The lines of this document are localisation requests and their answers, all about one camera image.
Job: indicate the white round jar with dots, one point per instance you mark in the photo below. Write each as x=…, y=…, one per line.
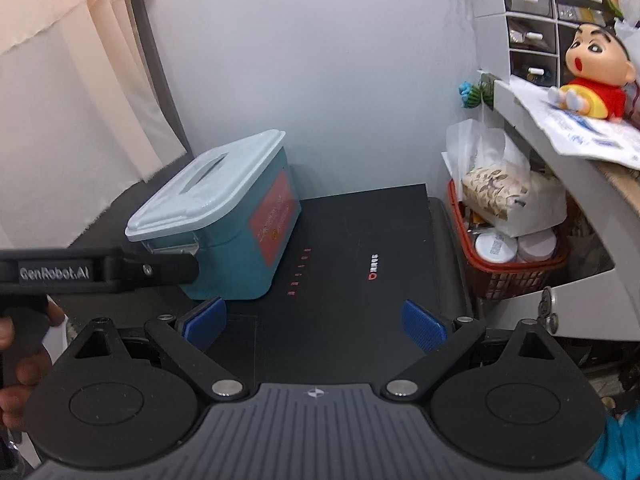
x=537, y=246
x=495, y=249

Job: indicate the peach curtain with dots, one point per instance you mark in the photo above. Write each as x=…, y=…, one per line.
x=65, y=85

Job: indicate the small blue green toy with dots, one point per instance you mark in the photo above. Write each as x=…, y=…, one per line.
x=472, y=94

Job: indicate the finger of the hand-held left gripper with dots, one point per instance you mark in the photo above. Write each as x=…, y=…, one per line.
x=160, y=269

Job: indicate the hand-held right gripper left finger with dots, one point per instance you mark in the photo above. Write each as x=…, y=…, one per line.
x=205, y=320

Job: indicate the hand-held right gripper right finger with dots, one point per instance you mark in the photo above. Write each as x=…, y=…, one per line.
x=422, y=322

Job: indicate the grey drawer organiser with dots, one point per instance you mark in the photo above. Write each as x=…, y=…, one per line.
x=525, y=15

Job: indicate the red plastic basket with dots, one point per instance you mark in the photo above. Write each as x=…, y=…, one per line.
x=510, y=275

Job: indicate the white storage box lid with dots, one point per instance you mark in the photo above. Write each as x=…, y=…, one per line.
x=200, y=185

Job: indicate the white paper bag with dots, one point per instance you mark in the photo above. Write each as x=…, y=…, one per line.
x=480, y=145

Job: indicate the white printed papers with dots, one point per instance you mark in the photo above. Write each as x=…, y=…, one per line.
x=585, y=135

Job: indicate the cartoon boy plush doll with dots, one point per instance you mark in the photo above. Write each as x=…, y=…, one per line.
x=597, y=65

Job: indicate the blue cloth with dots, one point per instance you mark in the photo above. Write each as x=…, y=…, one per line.
x=620, y=450

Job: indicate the floral printed packet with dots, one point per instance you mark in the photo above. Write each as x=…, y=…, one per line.
x=495, y=190

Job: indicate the person's left hand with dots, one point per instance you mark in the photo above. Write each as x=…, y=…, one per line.
x=32, y=365

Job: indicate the white shelf unit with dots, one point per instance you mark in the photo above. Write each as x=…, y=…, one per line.
x=575, y=200

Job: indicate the blue plastic storage box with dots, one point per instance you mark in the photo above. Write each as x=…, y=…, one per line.
x=230, y=240

